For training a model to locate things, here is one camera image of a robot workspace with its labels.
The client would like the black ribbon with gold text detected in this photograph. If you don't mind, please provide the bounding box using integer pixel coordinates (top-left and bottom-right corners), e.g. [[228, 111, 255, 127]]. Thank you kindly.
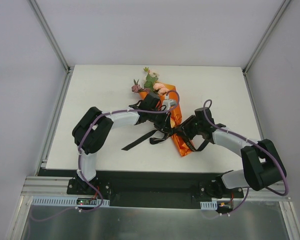
[[122, 125, 210, 157]]

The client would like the orange wrapping paper sheet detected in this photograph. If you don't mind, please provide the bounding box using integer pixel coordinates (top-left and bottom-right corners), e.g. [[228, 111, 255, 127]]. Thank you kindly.
[[134, 82, 192, 157]]

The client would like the mauve fake rose stem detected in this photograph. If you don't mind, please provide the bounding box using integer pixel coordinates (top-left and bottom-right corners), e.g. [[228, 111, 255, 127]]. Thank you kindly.
[[131, 79, 150, 93]]

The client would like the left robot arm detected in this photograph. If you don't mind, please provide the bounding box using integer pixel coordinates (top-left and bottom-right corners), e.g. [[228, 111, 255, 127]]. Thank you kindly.
[[72, 90, 180, 195]]

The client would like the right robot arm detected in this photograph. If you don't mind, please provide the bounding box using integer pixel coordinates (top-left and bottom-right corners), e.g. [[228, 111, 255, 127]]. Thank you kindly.
[[175, 107, 287, 198]]

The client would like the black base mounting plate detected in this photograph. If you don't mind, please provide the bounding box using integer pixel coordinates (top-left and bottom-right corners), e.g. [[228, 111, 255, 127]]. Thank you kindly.
[[66, 170, 244, 209]]

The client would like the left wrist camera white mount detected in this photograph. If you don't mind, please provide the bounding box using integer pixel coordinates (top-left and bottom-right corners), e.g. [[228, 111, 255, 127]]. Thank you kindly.
[[162, 99, 177, 110]]

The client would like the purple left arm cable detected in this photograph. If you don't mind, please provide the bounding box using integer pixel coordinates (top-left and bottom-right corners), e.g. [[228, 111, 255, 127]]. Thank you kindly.
[[77, 90, 181, 208]]

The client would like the right white slotted cable duct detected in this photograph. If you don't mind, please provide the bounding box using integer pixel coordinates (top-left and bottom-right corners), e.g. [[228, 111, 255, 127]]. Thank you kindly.
[[199, 200, 232, 211]]

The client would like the white slotted cable duct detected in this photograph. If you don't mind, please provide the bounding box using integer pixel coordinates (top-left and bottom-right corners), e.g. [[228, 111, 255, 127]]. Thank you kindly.
[[199, 200, 232, 211], [32, 196, 110, 208]]

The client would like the right aluminium frame post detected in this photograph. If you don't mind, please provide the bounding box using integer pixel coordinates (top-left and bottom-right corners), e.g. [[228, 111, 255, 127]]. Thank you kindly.
[[242, 0, 293, 76]]

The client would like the aluminium frame post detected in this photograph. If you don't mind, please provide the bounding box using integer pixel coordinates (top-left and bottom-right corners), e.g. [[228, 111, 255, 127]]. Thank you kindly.
[[242, 0, 293, 76], [27, 0, 71, 73]]

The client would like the left white slotted cable duct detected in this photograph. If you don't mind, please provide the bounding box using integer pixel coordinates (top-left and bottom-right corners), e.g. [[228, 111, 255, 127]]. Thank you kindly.
[[32, 196, 110, 208]]

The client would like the left aluminium frame post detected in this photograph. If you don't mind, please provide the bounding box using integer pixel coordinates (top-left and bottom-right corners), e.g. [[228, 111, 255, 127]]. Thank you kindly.
[[27, 0, 71, 73]]

